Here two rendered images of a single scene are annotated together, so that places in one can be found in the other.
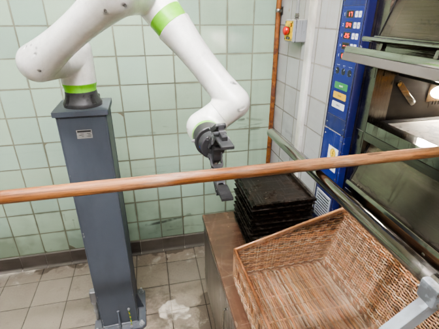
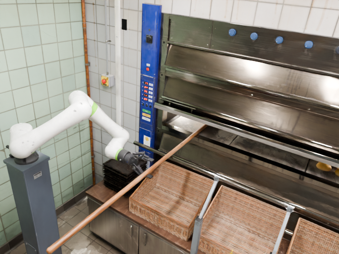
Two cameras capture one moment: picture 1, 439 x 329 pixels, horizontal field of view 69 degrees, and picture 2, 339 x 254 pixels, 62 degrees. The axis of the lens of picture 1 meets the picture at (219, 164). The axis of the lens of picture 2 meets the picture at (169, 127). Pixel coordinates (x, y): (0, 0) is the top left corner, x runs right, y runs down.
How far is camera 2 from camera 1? 1.39 m
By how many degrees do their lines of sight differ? 42
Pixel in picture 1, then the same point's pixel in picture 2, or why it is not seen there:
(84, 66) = not seen: hidden behind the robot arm
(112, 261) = (51, 241)
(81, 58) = not seen: hidden behind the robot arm
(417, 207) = (189, 153)
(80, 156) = (35, 188)
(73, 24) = (62, 127)
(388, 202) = (178, 154)
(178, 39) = (99, 118)
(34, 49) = (32, 143)
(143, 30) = (12, 92)
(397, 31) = (170, 94)
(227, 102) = (123, 138)
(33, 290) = not seen: outside the picture
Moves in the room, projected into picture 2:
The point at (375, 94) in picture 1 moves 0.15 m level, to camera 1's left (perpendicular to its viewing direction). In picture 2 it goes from (163, 114) to (150, 119)
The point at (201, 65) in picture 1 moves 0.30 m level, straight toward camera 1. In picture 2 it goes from (110, 126) to (139, 142)
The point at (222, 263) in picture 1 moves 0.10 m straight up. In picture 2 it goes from (118, 208) to (118, 199)
